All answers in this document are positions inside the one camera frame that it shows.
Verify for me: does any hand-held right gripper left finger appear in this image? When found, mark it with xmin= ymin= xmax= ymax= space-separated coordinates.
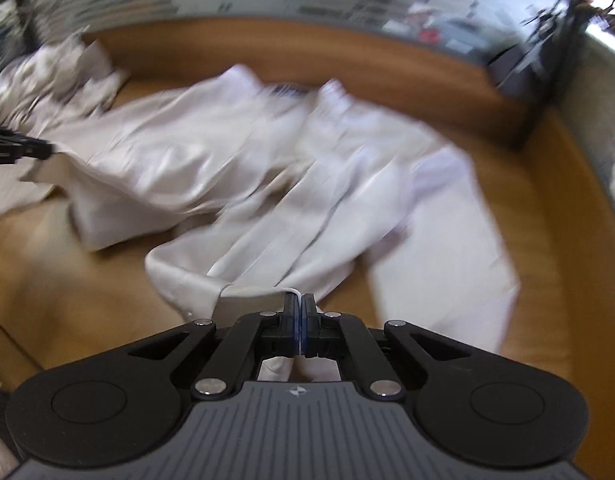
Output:
xmin=124 ymin=292 xmax=300 ymax=402

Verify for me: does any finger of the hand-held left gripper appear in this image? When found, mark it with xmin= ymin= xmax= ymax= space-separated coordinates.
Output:
xmin=0 ymin=122 xmax=57 ymax=166

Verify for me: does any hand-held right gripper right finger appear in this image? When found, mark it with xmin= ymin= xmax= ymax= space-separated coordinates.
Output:
xmin=300 ymin=292 xmax=481 ymax=402

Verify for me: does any cream button shirt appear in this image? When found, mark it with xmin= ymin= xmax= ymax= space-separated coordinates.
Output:
xmin=0 ymin=62 xmax=522 ymax=383
xmin=0 ymin=37 xmax=130 ymax=128

